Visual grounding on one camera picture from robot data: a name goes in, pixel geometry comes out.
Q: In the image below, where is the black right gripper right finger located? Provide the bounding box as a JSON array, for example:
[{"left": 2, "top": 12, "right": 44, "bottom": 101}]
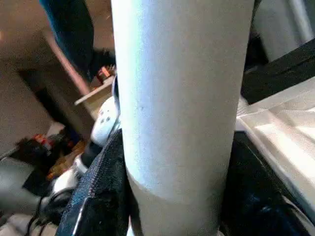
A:
[{"left": 221, "top": 131, "right": 311, "bottom": 236}]

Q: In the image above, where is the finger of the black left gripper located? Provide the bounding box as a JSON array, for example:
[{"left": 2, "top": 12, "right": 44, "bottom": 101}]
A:
[{"left": 41, "top": 0, "right": 96, "bottom": 80}]

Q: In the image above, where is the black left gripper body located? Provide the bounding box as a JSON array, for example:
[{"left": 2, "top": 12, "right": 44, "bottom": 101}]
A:
[{"left": 88, "top": 49, "right": 118, "bottom": 84}]

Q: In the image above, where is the white plastic table top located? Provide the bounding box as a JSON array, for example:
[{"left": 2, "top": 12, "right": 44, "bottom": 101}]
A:
[{"left": 235, "top": 78, "right": 315, "bottom": 222}]

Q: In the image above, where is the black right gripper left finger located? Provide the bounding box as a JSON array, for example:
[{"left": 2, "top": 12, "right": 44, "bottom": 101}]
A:
[{"left": 59, "top": 127, "right": 131, "bottom": 236}]

